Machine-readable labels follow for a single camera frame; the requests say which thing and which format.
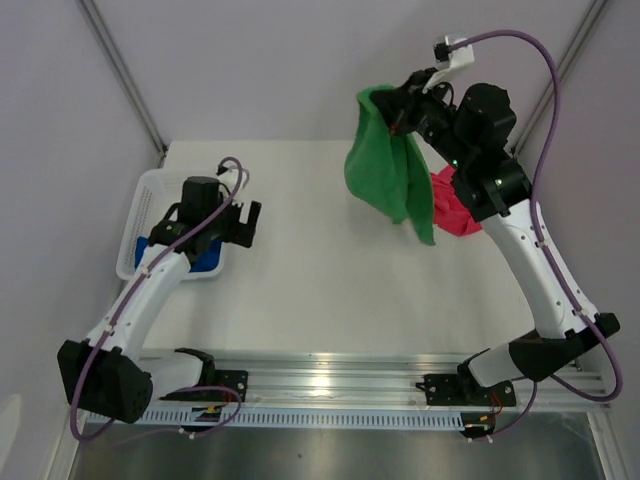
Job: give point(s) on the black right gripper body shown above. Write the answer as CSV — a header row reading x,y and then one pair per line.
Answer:
x,y
423,111

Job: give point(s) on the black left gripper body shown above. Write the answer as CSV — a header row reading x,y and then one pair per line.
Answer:
x,y
228,228

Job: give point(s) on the blue microfiber towel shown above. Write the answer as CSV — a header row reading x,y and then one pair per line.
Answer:
x,y
208,265

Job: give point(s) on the green microfiber towel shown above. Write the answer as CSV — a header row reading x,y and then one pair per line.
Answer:
x,y
389,173

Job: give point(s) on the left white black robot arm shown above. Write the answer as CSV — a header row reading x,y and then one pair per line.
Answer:
x,y
104,373

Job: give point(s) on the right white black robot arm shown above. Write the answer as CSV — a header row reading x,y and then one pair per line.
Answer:
x,y
491,184

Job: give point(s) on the white plastic basket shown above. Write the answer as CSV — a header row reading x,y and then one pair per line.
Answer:
x,y
155,192

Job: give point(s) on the pink microfiber towel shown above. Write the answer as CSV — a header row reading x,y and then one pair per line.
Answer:
x,y
450,214

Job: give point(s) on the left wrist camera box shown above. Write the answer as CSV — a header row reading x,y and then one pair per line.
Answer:
x,y
234,178

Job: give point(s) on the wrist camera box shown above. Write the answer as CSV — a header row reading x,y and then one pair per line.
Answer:
x,y
451,57
234,178

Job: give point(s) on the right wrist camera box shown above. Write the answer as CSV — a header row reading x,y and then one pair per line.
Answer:
x,y
451,57

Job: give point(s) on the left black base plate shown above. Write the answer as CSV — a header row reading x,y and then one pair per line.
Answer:
x,y
236,380

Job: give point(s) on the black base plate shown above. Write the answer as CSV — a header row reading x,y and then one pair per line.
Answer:
x,y
236,380
454,390

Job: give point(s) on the aluminium extrusion rail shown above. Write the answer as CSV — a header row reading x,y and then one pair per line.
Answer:
x,y
374,381

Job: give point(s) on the white slotted cable duct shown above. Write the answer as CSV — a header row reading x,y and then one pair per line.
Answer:
x,y
412,420

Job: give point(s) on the right aluminium frame post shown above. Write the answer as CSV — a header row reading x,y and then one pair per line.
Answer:
x,y
571,54

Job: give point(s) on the aluminium frame post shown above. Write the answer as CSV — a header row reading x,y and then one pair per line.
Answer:
x,y
571,54
118,65

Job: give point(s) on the left aluminium frame post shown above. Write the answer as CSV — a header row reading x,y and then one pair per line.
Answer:
x,y
118,65

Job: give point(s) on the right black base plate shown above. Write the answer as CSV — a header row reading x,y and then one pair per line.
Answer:
x,y
454,390

